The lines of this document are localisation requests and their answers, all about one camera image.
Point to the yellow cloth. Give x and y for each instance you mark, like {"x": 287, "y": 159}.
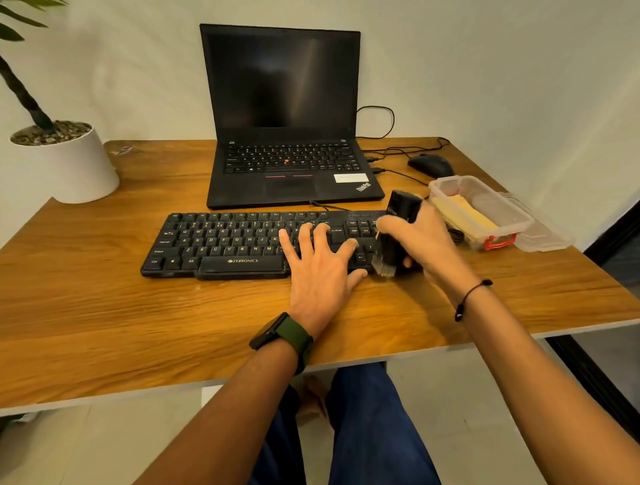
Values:
{"x": 465, "y": 215}

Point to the black door frame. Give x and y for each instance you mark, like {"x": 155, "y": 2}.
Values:
{"x": 595, "y": 370}

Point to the person's right forearm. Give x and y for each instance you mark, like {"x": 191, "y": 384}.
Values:
{"x": 550, "y": 399}

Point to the person's bare foot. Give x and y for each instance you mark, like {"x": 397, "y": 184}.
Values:
{"x": 312, "y": 399}

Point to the white plant pot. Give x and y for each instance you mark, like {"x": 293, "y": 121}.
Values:
{"x": 75, "y": 170}

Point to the small plastic wrapper scrap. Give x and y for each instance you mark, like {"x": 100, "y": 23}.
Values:
{"x": 121, "y": 150}

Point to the clear plastic box lid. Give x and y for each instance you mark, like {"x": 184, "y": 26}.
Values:
{"x": 547, "y": 237}

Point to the black keyboard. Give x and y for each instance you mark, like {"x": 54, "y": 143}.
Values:
{"x": 215, "y": 240}

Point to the person's blue jeans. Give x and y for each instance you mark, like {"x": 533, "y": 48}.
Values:
{"x": 375, "y": 429}

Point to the black computer mouse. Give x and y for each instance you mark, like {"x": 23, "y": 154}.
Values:
{"x": 431, "y": 166}

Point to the black cleaning brush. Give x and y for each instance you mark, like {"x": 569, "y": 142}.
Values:
{"x": 405, "y": 205}

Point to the person's left forearm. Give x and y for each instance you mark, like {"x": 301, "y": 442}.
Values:
{"x": 220, "y": 424}

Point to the person's left hand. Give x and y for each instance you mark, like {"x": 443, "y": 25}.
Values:
{"x": 320, "y": 285}

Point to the person's right hand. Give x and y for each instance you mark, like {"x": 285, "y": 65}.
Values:
{"x": 430, "y": 245}

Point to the black laptop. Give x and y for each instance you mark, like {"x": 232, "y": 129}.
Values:
{"x": 282, "y": 75}

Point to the clear plastic box red latches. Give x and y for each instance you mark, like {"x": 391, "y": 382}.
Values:
{"x": 507, "y": 212}

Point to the white seat chair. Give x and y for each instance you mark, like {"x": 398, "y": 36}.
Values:
{"x": 211, "y": 394}

